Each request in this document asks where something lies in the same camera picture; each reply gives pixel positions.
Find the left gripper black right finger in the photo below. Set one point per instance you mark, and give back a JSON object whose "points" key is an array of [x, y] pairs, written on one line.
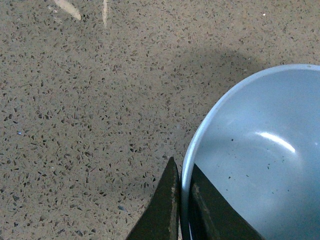
{"points": [[211, 217]]}

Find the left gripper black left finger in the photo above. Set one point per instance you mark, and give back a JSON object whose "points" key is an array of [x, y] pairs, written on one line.
{"points": [[160, 220]]}

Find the blue bowl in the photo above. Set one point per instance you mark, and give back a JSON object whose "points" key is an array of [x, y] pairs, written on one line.
{"points": [[259, 146]]}

